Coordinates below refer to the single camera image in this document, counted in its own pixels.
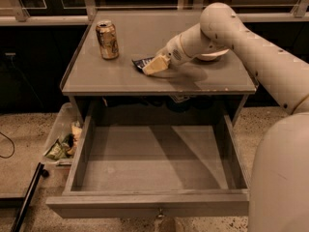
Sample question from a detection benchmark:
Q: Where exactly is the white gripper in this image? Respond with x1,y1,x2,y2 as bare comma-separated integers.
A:
142,35,191,75

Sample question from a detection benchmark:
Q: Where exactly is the blue rxbar blueberry wrapper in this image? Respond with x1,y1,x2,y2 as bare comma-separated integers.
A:
132,57,153,72

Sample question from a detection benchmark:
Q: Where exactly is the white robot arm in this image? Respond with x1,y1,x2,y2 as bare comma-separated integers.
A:
143,3,309,232

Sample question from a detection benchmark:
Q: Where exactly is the grey cabinet with top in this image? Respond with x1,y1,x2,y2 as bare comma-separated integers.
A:
59,9,260,128

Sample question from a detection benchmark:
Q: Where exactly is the open grey top drawer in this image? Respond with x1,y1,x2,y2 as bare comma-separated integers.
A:
46,101,250,218

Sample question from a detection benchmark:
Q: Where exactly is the white paper bowl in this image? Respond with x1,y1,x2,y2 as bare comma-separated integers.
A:
197,49,228,62

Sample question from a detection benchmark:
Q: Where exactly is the gold soda can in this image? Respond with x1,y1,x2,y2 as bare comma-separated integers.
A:
96,19,119,60

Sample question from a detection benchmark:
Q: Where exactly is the yellow snack packet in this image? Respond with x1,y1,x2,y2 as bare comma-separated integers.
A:
67,122,82,156

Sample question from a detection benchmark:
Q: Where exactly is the clear plastic bin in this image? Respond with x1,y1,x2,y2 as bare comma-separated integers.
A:
42,102,79,166

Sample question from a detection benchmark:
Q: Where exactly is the green snack packet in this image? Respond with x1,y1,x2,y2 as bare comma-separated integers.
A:
45,140,70,160

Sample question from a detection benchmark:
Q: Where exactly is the black bar on floor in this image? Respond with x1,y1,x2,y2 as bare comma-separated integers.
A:
10,162,44,232

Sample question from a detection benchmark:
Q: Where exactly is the white window frame rail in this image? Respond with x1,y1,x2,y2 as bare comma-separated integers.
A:
0,0,309,25

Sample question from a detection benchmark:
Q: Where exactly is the black cable on floor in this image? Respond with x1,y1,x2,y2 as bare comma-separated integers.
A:
0,130,16,160

